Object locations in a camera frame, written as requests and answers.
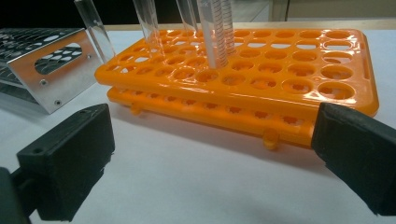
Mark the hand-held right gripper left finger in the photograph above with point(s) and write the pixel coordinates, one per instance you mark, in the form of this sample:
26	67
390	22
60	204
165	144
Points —
65	161

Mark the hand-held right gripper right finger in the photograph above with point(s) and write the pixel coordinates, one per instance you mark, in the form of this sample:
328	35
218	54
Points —
358	149

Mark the silver metal test tube rack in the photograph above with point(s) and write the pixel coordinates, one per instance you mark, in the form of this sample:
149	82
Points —
62	84

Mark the orange plastic test tube rack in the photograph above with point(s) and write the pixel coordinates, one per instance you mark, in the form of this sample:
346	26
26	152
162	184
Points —
243	93

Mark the clear plastic test tube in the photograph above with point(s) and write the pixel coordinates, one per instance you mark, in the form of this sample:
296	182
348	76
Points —
96	34

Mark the blue capped test tube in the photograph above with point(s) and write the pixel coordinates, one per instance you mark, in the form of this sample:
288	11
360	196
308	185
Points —
149	28
188	15

